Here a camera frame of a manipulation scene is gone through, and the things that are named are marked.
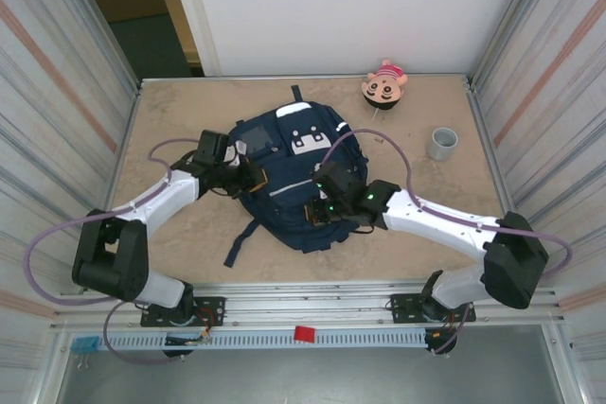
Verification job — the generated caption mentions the navy blue backpack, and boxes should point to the navy blue backpack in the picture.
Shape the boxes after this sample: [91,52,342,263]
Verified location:
[223,84,370,269]

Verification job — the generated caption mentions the plush doll head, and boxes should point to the plush doll head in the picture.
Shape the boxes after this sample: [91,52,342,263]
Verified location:
[361,58,409,113]

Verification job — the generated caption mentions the grey cup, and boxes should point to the grey cup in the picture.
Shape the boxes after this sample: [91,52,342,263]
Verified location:
[429,127,459,162]

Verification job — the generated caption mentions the blue binder clip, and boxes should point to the blue binder clip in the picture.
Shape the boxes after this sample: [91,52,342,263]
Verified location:
[70,335,100,370]

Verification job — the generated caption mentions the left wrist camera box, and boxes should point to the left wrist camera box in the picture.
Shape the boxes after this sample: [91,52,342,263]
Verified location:
[222,141,250,162]

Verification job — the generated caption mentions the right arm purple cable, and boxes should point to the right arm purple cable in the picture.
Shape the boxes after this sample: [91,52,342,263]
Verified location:
[324,128,574,358]

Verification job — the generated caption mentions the aluminium table frame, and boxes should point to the aluminium table frame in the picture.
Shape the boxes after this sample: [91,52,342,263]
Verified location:
[49,73,567,333]

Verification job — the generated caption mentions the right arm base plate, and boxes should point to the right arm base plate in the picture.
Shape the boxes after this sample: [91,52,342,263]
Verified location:
[388,292,476,325]

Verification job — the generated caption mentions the grey slotted cable duct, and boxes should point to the grey slotted cable duct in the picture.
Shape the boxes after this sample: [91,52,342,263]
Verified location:
[101,330,430,351]

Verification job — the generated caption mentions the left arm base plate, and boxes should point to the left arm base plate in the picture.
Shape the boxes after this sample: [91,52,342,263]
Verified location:
[140,296,226,328]

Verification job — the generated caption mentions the white door frame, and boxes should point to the white door frame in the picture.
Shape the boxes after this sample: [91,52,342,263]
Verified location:
[163,0,223,78]

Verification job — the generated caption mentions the black cable junction box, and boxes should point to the black cable junction box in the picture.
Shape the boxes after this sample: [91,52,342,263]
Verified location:
[163,332,212,358]
[424,327,459,357]

